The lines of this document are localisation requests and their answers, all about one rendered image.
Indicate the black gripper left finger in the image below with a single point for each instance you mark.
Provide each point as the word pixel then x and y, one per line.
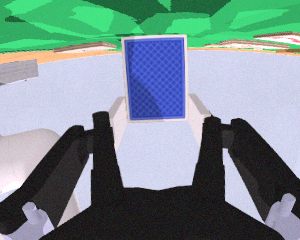
pixel 37 206

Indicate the blue playing card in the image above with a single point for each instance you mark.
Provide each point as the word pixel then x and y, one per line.
pixel 155 69

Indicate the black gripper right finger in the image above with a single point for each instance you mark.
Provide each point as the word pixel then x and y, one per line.
pixel 272 185

